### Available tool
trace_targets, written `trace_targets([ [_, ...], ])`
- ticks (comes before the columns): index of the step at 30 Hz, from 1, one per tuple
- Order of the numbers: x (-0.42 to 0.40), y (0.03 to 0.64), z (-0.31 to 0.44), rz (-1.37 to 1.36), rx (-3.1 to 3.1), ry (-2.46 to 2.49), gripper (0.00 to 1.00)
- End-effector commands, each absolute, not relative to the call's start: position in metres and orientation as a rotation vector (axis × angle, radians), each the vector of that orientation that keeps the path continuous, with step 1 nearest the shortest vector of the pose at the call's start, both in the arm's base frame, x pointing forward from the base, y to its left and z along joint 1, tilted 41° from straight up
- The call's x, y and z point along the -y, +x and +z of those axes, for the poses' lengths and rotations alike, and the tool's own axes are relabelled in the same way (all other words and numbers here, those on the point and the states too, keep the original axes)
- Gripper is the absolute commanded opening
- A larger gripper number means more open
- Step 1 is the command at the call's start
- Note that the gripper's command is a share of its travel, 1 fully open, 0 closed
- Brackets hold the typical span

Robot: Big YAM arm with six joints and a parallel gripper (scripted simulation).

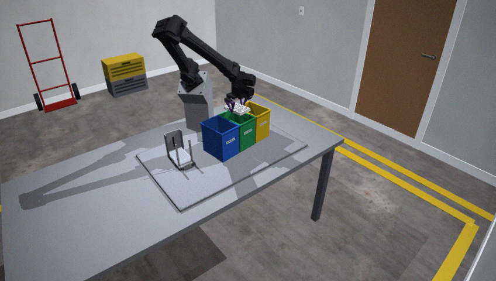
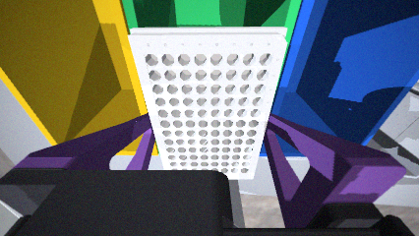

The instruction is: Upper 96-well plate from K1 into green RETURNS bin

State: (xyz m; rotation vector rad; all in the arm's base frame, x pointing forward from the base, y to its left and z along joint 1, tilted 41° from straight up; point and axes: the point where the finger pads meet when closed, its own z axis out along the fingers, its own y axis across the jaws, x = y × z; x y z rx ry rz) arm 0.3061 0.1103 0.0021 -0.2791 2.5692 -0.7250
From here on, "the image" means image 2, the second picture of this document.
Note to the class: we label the white well plate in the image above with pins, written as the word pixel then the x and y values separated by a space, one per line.
pixel 205 115

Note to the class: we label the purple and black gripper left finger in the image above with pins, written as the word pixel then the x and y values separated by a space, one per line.
pixel 94 151

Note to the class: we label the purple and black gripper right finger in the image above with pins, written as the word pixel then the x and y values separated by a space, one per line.
pixel 340 171

